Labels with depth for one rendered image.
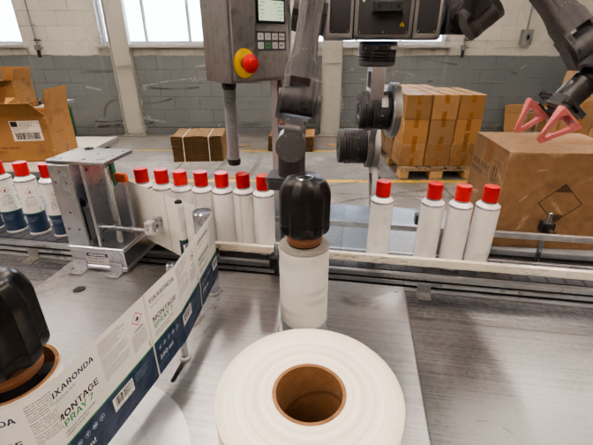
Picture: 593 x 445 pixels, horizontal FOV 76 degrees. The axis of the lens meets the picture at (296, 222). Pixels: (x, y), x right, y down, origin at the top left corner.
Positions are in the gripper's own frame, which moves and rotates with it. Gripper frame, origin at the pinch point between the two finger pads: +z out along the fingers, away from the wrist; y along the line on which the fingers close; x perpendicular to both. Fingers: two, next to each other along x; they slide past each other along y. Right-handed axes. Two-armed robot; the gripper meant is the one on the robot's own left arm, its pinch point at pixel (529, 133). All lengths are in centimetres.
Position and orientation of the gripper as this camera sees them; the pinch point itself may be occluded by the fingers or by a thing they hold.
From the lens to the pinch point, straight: 105.3
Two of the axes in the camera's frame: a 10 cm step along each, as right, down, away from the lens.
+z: -6.3, 7.0, 3.4
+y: 0.1, 4.4, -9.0
